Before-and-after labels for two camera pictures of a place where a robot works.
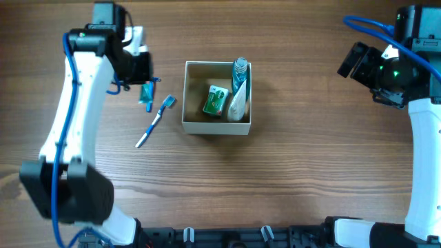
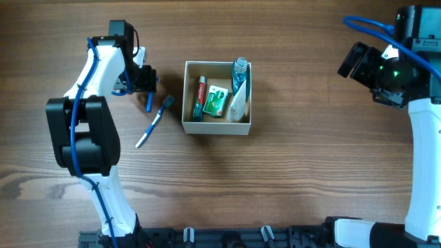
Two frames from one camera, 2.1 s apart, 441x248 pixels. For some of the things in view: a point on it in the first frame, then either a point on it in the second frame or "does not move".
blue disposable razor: x=149 y=105 does not move
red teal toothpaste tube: x=145 y=94 → x=198 y=112
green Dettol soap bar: x=216 y=100 does not move
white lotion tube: x=238 y=107 does not move
